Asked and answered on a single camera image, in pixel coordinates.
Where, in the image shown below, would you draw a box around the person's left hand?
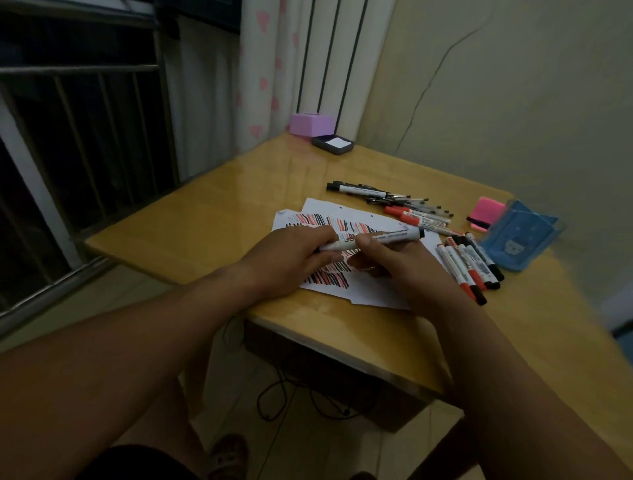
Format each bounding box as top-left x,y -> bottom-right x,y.
240,225 -> 344,300

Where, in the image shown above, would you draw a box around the person's right hand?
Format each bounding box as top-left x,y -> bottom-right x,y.
353,233 -> 459,312

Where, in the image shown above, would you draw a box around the white marker with black cap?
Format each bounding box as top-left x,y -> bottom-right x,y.
316,226 -> 426,254
465,231 -> 506,282
455,235 -> 501,290
326,181 -> 390,199

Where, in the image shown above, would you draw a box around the person's left forearm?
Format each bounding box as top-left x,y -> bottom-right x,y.
0,261 -> 258,480

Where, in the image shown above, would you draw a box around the person's right forearm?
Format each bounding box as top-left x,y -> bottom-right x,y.
426,295 -> 633,480

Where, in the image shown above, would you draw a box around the scribbled white paper sheet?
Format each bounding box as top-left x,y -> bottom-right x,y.
271,198 -> 448,311

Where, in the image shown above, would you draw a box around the pile of black pens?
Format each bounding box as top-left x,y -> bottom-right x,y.
332,180 -> 455,221

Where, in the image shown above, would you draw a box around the dark tray with white pad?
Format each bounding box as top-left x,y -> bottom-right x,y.
311,135 -> 355,156

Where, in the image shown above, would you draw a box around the pink eraser block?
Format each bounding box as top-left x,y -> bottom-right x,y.
466,196 -> 507,233

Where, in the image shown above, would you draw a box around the pink plastic box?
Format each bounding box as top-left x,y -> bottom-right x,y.
289,112 -> 336,138

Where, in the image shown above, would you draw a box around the blue pen holder box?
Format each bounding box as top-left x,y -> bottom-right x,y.
480,199 -> 567,273

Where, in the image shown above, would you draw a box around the white panel with black stripes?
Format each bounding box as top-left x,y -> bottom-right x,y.
296,0 -> 396,141

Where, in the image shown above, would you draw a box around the white curtain with pink hearts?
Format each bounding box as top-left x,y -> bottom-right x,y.
236,0 -> 303,155

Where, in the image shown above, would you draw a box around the brown sandal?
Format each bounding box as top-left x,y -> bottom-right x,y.
207,433 -> 249,480

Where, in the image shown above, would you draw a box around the person's leg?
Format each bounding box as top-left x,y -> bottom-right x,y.
111,381 -> 211,480

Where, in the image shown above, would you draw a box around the metal window railing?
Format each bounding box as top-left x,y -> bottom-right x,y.
0,10 -> 181,337

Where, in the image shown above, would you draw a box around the black shorts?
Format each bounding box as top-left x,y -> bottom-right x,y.
74,444 -> 201,480

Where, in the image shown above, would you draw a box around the black cable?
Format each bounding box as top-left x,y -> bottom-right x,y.
222,316 -> 364,423

